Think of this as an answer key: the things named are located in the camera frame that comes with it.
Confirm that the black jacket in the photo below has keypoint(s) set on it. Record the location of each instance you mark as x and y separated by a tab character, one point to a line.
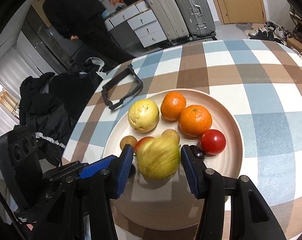
48	105

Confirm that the dark plum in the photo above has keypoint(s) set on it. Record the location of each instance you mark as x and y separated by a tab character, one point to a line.
199	152

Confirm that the white drawer cabinet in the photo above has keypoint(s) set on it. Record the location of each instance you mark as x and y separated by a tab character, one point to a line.
138	25

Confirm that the grey cabinet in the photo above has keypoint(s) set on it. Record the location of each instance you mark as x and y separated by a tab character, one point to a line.
43	45

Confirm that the cardboard box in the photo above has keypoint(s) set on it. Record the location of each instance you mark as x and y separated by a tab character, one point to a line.
296	45

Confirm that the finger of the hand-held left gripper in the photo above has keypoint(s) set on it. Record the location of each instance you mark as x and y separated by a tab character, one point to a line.
95	165

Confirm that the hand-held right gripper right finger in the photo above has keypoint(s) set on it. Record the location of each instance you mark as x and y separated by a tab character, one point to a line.
190	172

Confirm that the beige suitcase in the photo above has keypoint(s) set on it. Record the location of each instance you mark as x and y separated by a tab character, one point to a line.
166	15

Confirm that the red apple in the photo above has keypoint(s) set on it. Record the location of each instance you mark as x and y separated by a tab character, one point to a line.
141	143

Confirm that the brown kiwi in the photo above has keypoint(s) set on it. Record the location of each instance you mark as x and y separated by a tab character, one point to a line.
169	134
128	141

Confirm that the orange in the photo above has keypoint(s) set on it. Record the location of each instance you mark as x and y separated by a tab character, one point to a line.
173	105
196	120

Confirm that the grey floor rug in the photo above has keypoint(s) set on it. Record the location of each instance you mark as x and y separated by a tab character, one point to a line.
246	27

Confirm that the shoes on floor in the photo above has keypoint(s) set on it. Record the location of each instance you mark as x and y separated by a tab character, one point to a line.
268	31

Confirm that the wooden door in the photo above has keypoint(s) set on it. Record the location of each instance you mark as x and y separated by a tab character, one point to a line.
238	0

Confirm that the cream round plate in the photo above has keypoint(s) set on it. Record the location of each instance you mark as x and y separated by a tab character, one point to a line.
221	180

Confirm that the black plastic frame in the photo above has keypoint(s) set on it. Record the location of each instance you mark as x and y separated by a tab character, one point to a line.
110	85

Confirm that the yellow guava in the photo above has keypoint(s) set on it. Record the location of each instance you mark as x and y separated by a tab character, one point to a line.
158	161
143	115

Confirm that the red tomato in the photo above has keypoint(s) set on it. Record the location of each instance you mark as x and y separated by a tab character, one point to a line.
213	141

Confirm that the silver suitcase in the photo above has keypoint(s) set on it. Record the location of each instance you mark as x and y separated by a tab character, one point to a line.
193	10

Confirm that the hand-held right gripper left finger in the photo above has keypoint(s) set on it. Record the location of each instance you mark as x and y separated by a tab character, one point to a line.
124	171

